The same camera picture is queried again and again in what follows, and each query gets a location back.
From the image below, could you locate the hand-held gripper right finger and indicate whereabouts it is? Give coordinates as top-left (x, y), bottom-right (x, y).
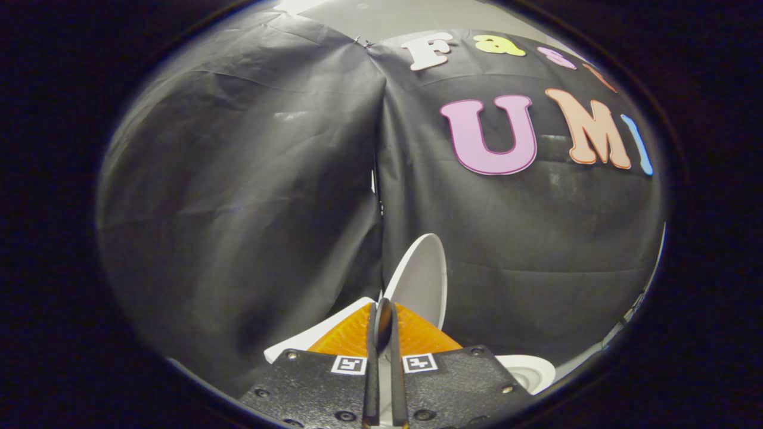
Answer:
top-left (390, 301), bottom-right (534, 429)

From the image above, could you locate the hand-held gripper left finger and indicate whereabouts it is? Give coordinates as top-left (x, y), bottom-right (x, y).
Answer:
top-left (238, 301), bottom-right (380, 429)

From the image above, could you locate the black backdrop cloth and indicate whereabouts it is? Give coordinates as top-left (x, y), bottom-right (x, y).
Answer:
top-left (367, 29), bottom-right (666, 368)
top-left (97, 9), bottom-right (387, 399)

